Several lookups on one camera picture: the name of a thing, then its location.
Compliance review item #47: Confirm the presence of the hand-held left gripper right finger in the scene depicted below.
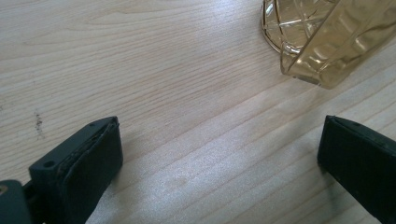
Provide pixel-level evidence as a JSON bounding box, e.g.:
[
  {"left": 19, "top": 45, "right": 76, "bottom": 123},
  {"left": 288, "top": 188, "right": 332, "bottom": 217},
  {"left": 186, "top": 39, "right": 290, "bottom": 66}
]
[{"left": 317, "top": 115, "right": 396, "bottom": 224}]

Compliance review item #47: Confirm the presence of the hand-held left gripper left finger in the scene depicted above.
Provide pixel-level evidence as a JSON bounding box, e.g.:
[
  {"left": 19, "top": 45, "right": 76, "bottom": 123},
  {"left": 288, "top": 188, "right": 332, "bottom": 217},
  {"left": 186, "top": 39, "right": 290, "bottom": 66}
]
[{"left": 28, "top": 116, "right": 124, "bottom": 224}]

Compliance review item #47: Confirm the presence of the amber glass cup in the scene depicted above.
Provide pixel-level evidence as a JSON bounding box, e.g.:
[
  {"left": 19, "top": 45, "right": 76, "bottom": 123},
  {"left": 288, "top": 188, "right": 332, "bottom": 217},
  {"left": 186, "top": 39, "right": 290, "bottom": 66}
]
[{"left": 261, "top": 0, "right": 396, "bottom": 91}]

